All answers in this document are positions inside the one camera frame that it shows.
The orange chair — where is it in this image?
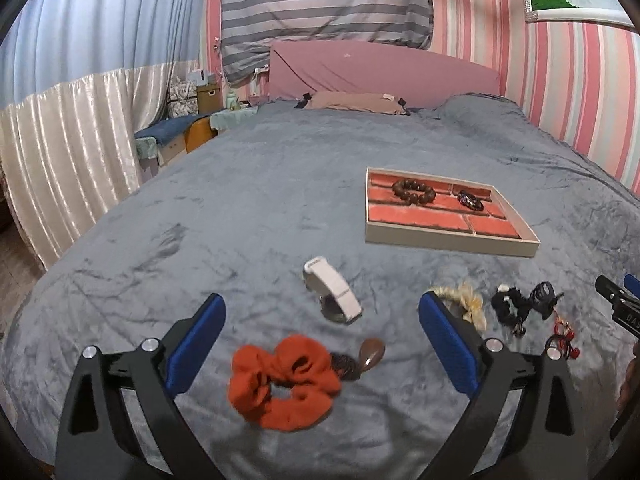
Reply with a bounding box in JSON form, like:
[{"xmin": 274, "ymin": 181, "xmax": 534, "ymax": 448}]
[{"xmin": 184, "ymin": 117, "xmax": 217, "ymax": 154}]

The patterned storage bag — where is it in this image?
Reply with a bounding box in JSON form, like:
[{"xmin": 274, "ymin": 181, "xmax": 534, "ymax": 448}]
[{"xmin": 167, "ymin": 80, "xmax": 199, "ymax": 117}]

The dark purple bead bracelet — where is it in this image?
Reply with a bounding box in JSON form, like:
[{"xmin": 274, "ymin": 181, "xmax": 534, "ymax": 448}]
[{"xmin": 457, "ymin": 189, "xmax": 486, "ymax": 211}]

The cream satin scrunchie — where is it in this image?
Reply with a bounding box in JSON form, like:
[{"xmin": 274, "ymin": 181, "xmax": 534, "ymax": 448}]
[{"xmin": 431, "ymin": 281, "xmax": 487, "ymax": 332}]

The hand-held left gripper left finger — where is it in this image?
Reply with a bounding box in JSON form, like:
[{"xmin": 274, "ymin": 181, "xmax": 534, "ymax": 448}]
[{"xmin": 55, "ymin": 292, "xmax": 227, "ymax": 480}]

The brown hair clip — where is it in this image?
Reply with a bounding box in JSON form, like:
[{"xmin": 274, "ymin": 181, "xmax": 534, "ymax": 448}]
[{"xmin": 329, "ymin": 338, "xmax": 386, "ymax": 382}]

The black scrunchie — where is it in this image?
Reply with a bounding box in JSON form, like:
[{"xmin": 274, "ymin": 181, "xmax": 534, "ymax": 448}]
[{"xmin": 490, "ymin": 283, "xmax": 535, "ymax": 337}]

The blue cloth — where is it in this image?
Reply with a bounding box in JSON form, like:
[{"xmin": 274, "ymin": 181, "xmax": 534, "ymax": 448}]
[{"xmin": 134, "ymin": 113, "xmax": 211, "ymax": 142}]

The pale green table cover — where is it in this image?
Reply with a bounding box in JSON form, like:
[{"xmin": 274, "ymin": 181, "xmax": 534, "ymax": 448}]
[{"xmin": 209, "ymin": 107, "xmax": 259, "ymax": 134}]

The red bead string bracelet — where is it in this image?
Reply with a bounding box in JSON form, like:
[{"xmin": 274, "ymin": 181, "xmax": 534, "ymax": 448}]
[{"xmin": 544, "ymin": 315, "xmax": 582, "ymax": 362}]

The grey striped pillow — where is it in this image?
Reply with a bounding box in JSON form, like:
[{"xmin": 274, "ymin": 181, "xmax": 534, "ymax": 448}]
[{"xmin": 216, "ymin": 0, "xmax": 435, "ymax": 87}]

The orange scrunchie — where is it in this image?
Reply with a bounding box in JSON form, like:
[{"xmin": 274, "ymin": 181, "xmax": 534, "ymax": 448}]
[{"xmin": 228, "ymin": 334, "xmax": 343, "ymax": 433}]

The tan folded cloth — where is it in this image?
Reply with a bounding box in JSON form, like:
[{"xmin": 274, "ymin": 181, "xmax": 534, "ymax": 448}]
[{"xmin": 297, "ymin": 91, "xmax": 412, "ymax": 116}]

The white strap watch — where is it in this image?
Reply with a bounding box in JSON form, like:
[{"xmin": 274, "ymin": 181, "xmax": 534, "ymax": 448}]
[{"xmin": 303, "ymin": 256, "xmax": 363, "ymax": 325}]

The brown wooden bead bracelet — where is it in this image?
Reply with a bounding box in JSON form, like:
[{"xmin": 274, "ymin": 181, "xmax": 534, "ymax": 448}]
[{"xmin": 391, "ymin": 178, "xmax": 436, "ymax": 207}]

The grey plush blanket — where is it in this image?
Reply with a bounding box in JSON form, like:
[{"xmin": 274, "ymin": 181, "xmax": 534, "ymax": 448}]
[{"xmin": 0, "ymin": 92, "xmax": 640, "ymax": 480}]

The beige tray with red lining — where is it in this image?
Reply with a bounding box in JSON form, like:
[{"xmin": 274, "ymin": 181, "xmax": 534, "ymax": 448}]
[{"xmin": 365, "ymin": 167, "xmax": 542, "ymax": 259}]

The pink headboard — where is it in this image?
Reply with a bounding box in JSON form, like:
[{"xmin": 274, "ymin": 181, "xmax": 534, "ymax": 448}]
[{"xmin": 268, "ymin": 41, "xmax": 502, "ymax": 110}]

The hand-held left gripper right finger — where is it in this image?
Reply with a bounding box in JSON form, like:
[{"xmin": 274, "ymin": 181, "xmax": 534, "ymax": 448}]
[{"xmin": 418, "ymin": 290, "xmax": 588, "ymax": 480}]

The black coil hair tie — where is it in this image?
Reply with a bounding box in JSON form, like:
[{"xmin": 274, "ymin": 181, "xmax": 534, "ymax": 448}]
[{"xmin": 529, "ymin": 282, "xmax": 564, "ymax": 319}]

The brown cardboard box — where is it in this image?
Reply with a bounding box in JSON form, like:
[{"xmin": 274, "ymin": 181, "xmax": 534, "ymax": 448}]
[{"xmin": 195, "ymin": 82, "xmax": 222, "ymax": 114}]

